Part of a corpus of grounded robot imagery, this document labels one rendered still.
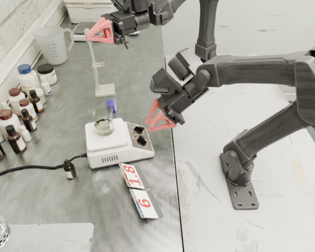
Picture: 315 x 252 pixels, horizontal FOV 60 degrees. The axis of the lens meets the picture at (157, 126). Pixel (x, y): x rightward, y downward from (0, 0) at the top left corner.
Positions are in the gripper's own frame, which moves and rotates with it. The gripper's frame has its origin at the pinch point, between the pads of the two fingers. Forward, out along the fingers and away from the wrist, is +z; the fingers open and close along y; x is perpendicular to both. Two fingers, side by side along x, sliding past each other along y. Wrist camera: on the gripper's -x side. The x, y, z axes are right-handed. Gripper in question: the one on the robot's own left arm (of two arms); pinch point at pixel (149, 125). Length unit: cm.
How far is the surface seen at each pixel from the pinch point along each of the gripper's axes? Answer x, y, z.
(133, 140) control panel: 2.5, -2.2, 8.2
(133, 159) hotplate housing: 5.2, 1.5, 11.7
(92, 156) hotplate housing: -5.8, 1.6, 18.0
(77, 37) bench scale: -4, -93, 23
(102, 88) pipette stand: 2.4, -41.6, 17.1
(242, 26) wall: 91, -131, -58
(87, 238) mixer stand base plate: -4.0, 23.2, 23.7
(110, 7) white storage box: 4, -114, 2
